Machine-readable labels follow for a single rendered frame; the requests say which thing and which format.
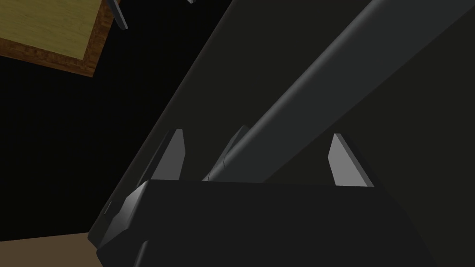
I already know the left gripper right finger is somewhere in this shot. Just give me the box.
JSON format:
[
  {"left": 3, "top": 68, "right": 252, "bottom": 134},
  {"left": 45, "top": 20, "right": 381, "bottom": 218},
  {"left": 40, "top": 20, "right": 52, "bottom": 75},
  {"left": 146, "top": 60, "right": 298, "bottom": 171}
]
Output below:
[{"left": 327, "top": 133, "right": 375, "bottom": 188}]

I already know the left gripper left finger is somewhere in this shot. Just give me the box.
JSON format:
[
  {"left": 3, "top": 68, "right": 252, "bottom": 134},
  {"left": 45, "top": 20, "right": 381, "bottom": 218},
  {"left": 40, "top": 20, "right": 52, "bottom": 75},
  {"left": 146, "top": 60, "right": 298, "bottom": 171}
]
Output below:
[{"left": 138, "top": 128, "right": 186, "bottom": 186}]

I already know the dark appliance door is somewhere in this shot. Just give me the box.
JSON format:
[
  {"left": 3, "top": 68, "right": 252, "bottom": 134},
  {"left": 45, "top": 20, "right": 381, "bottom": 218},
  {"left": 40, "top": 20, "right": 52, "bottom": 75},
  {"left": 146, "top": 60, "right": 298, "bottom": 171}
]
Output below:
[{"left": 87, "top": 0, "right": 475, "bottom": 267}]

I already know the grey flat bar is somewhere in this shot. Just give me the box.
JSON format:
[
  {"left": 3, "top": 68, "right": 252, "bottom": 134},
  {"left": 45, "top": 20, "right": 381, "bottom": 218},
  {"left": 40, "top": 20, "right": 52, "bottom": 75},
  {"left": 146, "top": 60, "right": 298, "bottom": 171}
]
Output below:
[{"left": 105, "top": 0, "right": 129, "bottom": 31}]

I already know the wooden table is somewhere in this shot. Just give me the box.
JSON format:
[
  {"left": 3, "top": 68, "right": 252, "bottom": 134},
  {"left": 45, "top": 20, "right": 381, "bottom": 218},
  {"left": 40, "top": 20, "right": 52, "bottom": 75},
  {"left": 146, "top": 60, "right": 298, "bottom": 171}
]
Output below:
[{"left": 0, "top": 0, "right": 116, "bottom": 78}]

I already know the grey bar handle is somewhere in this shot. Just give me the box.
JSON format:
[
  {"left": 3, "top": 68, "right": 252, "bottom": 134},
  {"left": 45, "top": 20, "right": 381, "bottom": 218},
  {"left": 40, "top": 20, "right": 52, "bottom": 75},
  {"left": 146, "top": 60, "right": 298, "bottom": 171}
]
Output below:
[{"left": 201, "top": 0, "right": 475, "bottom": 184}]

